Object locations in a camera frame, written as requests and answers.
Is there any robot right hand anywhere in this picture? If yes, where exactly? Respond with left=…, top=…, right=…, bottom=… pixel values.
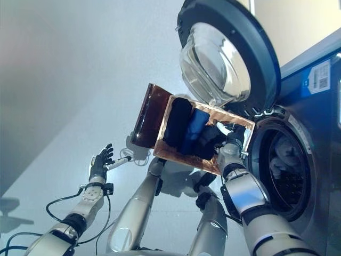
left=213, top=121, right=253, bottom=158

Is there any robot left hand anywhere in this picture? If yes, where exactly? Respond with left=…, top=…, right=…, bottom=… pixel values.
left=89, top=143, right=133, bottom=185

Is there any small black garment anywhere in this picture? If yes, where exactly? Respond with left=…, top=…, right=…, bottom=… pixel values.
left=199, top=127, right=232, bottom=161

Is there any white garment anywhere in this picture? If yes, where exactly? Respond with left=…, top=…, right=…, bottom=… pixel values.
left=269, top=134, right=302, bottom=179

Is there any dark grey washing machine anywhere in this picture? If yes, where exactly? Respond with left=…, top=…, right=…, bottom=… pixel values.
left=221, top=34, right=341, bottom=256

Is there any blue rolled garment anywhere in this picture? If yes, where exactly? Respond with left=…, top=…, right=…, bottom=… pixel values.
left=182, top=108, right=210, bottom=155

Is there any rectangular wicker laundry basket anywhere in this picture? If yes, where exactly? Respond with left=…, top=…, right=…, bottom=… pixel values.
left=153, top=94, right=256, bottom=175

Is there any large black rolled garment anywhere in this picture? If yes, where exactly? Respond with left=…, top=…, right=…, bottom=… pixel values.
left=162, top=97, right=194, bottom=150

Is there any brown acrylic stand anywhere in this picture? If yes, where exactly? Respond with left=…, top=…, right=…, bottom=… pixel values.
left=132, top=83, right=175, bottom=149

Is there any round glass washer door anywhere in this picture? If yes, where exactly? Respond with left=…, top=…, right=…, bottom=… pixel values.
left=175, top=0, right=282, bottom=107

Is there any silver robot right leg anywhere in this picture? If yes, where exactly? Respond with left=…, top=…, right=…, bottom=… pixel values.
left=186, top=173, right=229, bottom=256

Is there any grey robot torso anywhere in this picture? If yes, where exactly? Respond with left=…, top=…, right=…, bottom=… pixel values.
left=106, top=246, right=203, bottom=256

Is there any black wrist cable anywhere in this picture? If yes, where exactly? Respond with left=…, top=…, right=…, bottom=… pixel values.
left=0, top=183, right=112, bottom=256

